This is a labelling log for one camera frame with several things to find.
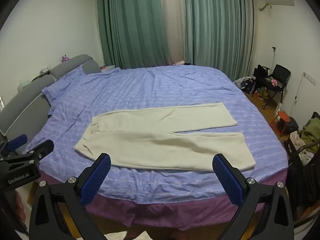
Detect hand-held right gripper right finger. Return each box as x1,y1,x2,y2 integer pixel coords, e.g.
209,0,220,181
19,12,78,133
212,153,295,240

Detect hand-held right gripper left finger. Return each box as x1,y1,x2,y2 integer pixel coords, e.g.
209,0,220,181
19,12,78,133
29,152,112,240

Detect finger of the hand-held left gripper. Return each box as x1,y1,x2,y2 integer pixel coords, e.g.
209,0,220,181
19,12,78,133
0,134,28,157
0,140,55,166

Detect cream pants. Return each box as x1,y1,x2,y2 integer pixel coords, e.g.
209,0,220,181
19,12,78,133
74,102,256,172

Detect grey padded headboard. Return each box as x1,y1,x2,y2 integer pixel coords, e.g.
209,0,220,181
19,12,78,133
0,54,101,153

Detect blue striped pillow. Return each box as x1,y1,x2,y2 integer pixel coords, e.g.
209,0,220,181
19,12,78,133
41,65,120,104

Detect dark clothes rack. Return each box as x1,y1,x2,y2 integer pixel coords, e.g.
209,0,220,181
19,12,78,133
284,140,320,222

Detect orange stool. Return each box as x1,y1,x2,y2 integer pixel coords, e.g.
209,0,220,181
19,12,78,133
271,111,290,131

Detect dark bag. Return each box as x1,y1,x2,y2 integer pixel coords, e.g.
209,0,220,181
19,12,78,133
284,116,299,133

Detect white plastic bag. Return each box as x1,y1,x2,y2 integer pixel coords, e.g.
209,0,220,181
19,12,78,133
273,102,284,121

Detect pile of green clothes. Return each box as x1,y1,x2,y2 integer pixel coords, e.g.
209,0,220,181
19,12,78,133
301,117,320,153

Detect white patterned bag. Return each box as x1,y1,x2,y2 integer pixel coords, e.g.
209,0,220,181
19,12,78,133
234,76,255,94

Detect bed with blue striped sheet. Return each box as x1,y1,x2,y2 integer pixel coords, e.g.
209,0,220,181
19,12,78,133
25,66,289,232

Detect black bag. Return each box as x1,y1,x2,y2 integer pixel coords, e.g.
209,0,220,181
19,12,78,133
252,64,272,81

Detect black chair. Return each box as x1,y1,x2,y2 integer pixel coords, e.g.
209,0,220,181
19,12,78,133
257,64,291,108

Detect green curtain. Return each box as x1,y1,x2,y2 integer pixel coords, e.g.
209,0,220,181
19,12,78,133
96,0,171,70
183,0,256,81

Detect beige sheer curtain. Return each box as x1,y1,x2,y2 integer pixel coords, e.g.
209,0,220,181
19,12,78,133
158,0,187,66

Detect white wall cable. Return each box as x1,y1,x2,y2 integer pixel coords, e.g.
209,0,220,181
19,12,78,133
291,72,314,117

